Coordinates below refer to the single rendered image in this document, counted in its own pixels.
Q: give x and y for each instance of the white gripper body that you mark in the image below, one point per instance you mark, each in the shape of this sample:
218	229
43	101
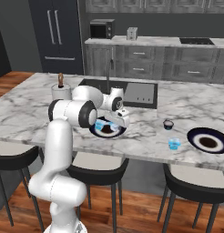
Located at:
122	121

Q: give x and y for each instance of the dark blue rimmed plate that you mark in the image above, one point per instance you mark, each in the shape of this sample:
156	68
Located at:
107	133
208	142

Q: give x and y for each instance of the silver toaster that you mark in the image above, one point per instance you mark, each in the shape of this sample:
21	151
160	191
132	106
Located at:
132	33

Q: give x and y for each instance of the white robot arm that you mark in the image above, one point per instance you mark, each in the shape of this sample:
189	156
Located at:
57	142

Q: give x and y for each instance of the dark double-door fridge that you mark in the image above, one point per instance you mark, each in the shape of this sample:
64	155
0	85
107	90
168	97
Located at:
56	36

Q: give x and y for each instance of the grey lower cupboard run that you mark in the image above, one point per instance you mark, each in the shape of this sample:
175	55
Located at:
165	62

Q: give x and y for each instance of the black stool with beige seat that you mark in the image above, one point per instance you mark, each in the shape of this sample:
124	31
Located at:
97	170
195	185
13	157

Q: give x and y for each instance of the grey cupboard run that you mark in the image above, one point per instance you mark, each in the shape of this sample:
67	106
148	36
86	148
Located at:
165	62
156	6

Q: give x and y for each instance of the dark sink basin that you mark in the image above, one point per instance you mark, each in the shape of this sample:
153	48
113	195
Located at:
140	92

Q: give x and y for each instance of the black hob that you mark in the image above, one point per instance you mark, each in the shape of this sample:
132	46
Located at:
196	41

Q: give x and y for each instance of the grey upper cupboard run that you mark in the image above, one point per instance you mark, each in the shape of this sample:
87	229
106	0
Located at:
156	6

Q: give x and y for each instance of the white paper towel roll holder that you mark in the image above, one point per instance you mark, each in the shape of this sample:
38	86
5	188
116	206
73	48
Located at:
61	92

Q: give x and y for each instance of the black microwave oven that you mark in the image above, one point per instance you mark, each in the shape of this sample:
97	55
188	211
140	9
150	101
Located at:
101	28

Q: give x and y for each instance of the dark blue yogurt container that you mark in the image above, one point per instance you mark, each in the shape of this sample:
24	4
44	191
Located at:
168	124

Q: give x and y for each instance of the light blue yogurt container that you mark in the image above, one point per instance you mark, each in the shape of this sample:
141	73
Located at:
174	143
99	124

